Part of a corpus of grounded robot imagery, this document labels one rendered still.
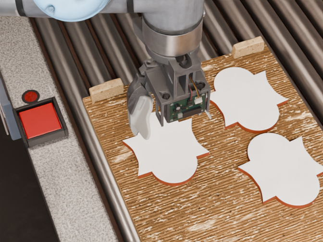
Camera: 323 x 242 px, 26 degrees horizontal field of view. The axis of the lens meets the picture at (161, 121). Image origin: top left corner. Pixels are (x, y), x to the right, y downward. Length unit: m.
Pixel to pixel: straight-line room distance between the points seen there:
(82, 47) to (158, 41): 0.47
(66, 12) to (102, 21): 0.70
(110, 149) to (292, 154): 0.29
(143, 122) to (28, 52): 0.39
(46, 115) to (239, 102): 0.33
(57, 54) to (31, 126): 0.17
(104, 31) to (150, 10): 0.52
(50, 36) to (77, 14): 0.68
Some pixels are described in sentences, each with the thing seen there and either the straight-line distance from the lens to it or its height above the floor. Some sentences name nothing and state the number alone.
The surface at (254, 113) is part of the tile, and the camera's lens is 1.18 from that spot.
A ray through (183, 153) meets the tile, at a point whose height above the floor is 0.95.
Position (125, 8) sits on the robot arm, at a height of 1.31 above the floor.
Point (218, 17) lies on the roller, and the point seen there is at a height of 0.92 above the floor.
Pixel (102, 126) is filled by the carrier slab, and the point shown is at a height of 0.94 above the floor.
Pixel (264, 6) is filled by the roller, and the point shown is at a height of 0.92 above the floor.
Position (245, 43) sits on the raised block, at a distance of 1.26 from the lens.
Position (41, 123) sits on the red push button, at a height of 0.93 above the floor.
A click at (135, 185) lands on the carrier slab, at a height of 0.94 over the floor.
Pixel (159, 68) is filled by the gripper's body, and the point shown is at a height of 1.16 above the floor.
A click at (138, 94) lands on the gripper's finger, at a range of 0.98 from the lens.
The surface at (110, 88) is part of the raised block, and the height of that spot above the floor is 0.96.
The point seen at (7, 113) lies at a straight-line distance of 1.38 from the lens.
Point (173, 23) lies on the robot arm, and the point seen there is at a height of 1.29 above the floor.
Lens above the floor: 1.89
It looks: 54 degrees down
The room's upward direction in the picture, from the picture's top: straight up
